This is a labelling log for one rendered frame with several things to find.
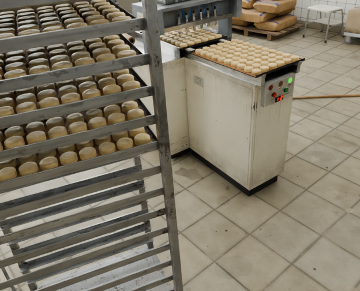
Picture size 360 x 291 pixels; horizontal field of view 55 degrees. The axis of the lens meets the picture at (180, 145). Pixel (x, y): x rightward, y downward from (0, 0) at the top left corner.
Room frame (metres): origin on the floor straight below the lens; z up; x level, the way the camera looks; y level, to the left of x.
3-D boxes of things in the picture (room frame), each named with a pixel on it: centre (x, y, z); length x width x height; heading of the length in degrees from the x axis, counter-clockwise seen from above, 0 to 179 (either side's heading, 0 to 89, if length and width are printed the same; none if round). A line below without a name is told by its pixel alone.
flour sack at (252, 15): (5.90, -1.35, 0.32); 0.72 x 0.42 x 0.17; 42
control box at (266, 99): (1.86, -0.59, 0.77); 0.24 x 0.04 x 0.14; 122
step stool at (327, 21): (5.39, -2.35, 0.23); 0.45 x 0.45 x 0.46; 30
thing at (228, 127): (2.17, -0.40, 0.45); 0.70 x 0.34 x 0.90; 32
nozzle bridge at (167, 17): (2.60, -0.13, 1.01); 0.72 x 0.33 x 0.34; 122
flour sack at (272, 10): (5.80, -1.69, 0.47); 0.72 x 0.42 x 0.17; 133
